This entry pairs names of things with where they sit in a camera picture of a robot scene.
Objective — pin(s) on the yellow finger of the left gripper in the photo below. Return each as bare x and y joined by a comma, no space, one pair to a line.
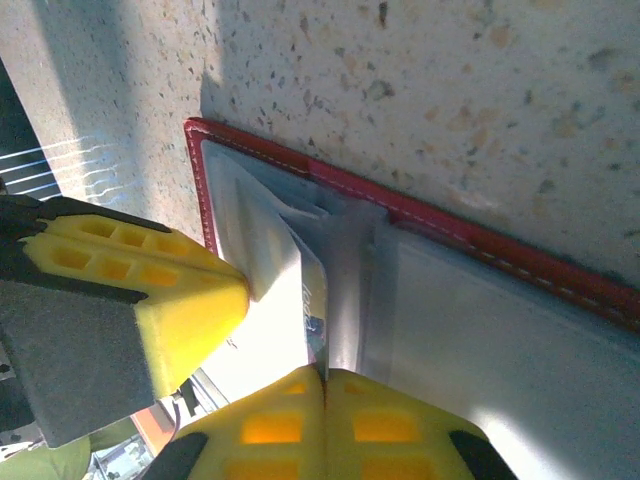
130,235
190,310

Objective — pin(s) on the grey card with script print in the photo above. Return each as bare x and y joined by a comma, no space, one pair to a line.
314,310

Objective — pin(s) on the red card holder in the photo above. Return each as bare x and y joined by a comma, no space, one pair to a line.
525,270

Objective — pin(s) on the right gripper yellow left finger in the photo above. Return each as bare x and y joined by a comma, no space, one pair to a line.
270,450

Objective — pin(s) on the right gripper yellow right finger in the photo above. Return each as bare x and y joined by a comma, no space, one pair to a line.
395,450

